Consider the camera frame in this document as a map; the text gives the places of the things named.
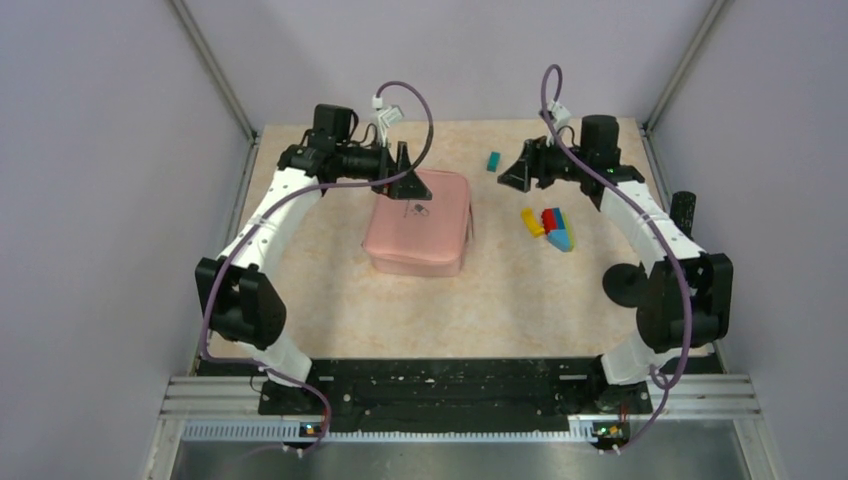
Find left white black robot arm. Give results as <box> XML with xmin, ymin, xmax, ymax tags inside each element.
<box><xmin>195</xmin><ymin>96</ymin><xmax>431</xmax><ymax>414</ymax></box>

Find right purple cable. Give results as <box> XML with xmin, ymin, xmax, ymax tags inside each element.
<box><xmin>539</xmin><ymin>64</ymin><xmax>695</xmax><ymax>455</ymax></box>

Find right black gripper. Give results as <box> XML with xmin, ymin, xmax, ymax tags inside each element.
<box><xmin>497</xmin><ymin>132</ymin><xmax>589</xmax><ymax>194</ymax></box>

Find pink medicine kit case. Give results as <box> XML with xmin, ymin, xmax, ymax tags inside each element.
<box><xmin>362</xmin><ymin>170</ymin><xmax>474</xmax><ymax>277</ymax></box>

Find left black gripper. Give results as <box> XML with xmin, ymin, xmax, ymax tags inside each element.
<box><xmin>334</xmin><ymin>135</ymin><xmax>430</xmax><ymax>199</ymax></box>

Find small teal box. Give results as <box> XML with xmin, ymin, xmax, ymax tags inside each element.
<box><xmin>486</xmin><ymin>151</ymin><xmax>501</xmax><ymax>173</ymax></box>

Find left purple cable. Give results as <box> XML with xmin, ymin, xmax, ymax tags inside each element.
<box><xmin>197</xmin><ymin>80</ymin><xmax>436</xmax><ymax>458</ymax></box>

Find purple cable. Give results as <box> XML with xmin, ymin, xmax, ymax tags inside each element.
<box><xmin>197</xmin><ymin>80</ymin><xmax>436</xmax><ymax>458</ymax></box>
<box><xmin>539</xmin><ymin>64</ymin><xmax>695</xmax><ymax>455</ymax></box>

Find black stand with handle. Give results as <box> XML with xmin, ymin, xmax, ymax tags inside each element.
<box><xmin>600</xmin><ymin>183</ymin><xmax>703</xmax><ymax>308</ymax></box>

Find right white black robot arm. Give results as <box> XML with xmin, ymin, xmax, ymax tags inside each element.
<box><xmin>498</xmin><ymin>100</ymin><xmax>733</xmax><ymax>412</ymax></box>

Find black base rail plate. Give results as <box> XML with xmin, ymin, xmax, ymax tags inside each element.
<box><xmin>198</xmin><ymin>357</ymin><xmax>720</xmax><ymax>435</ymax></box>

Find colourful toy blocks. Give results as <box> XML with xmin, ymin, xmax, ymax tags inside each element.
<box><xmin>520</xmin><ymin>207</ymin><xmax>576</xmax><ymax>253</ymax></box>

